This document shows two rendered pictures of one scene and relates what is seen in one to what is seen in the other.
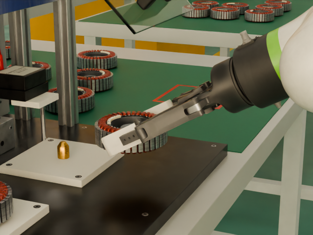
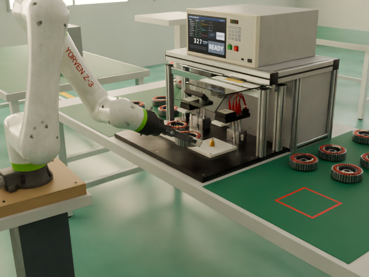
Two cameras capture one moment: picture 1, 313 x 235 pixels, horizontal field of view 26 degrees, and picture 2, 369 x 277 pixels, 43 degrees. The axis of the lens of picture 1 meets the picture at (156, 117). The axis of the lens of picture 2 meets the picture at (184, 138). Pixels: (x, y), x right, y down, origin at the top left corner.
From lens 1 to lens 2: 2.43 m
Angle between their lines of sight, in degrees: 109
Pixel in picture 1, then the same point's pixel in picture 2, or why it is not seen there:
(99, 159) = (203, 150)
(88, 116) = (284, 167)
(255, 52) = not seen: hidden behind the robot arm
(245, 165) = (190, 185)
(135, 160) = (203, 159)
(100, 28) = not seen: outside the picture
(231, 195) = (177, 183)
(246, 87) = not seen: hidden behind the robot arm
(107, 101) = (309, 176)
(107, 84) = (334, 175)
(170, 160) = (196, 164)
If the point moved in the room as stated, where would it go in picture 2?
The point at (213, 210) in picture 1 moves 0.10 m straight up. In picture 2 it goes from (162, 172) to (162, 149)
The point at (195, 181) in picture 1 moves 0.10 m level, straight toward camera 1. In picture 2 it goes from (175, 165) to (154, 160)
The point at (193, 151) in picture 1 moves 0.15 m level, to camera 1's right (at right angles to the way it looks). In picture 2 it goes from (201, 169) to (182, 184)
